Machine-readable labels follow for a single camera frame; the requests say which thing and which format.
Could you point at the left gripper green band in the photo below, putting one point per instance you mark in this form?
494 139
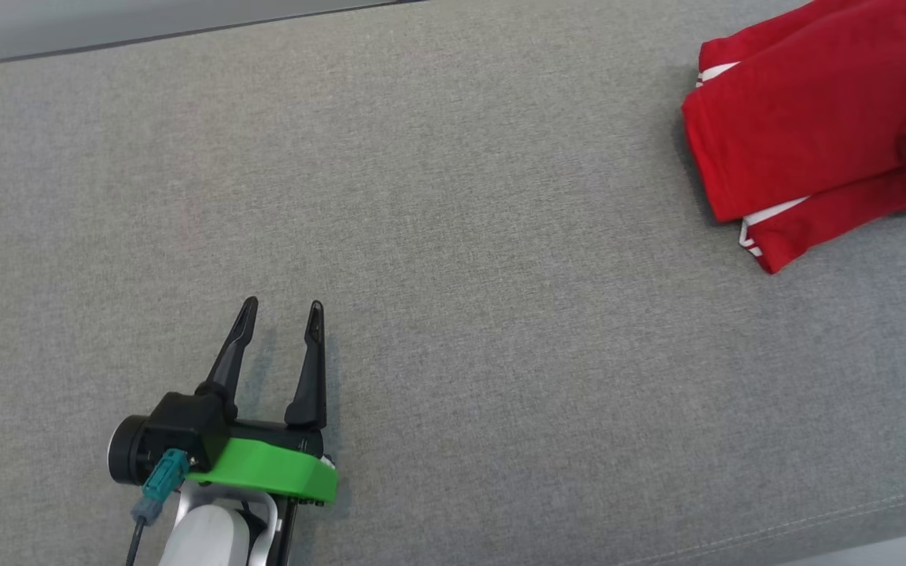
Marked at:
272 472

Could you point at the red and white sports shirt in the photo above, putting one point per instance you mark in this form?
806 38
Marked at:
815 118

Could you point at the black cylindrical left wrist motor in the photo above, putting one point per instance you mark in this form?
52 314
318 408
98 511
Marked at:
124 452

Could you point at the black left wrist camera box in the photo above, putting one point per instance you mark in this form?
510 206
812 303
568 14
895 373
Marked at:
182 424

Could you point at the teal left camera connector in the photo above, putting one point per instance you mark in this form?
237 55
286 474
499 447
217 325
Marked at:
160 483

